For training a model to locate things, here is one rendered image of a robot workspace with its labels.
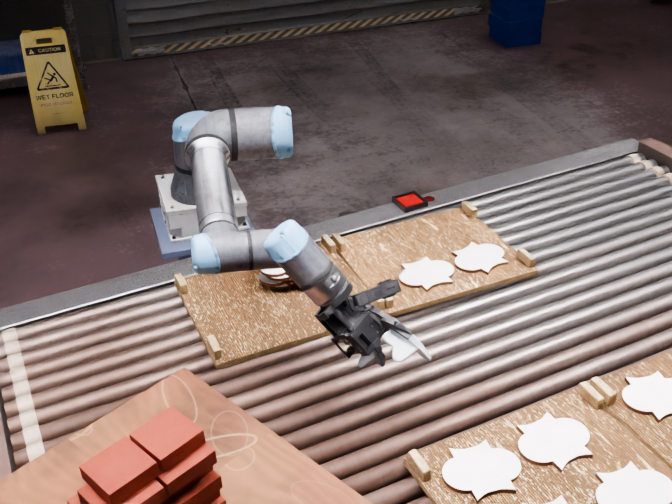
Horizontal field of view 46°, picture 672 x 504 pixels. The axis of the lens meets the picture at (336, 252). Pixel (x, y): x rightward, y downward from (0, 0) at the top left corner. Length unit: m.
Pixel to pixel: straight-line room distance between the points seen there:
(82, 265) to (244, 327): 2.18
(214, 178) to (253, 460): 0.57
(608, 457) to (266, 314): 0.79
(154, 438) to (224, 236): 0.53
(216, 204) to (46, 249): 2.61
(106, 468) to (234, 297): 0.94
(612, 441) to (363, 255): 0.79
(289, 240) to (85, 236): 2.83
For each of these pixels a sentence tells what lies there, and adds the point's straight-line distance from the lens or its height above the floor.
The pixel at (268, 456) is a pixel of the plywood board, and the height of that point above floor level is 1.04.
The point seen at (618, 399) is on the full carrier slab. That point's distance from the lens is 1.69.
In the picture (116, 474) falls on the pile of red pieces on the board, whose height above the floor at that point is 1.31.
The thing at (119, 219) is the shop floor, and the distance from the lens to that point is 4.23.
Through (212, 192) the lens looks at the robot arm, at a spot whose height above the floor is 1.30.
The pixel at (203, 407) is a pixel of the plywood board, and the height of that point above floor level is 1.04.
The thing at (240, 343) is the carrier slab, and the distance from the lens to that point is 1.77.
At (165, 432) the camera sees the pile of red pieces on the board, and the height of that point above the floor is 1.31.
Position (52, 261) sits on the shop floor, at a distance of 4.00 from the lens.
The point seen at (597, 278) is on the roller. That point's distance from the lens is 2.05.
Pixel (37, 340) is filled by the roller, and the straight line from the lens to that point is 1.93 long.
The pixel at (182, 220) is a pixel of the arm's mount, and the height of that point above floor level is 0.94.
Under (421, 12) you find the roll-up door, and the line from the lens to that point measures 7.05.
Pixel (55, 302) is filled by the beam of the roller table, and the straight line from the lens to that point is 2.05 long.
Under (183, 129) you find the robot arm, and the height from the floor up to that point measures 1.18.
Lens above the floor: 2.05
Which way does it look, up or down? 33 degrees down
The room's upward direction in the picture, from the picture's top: 2 degrees counter-clockwise
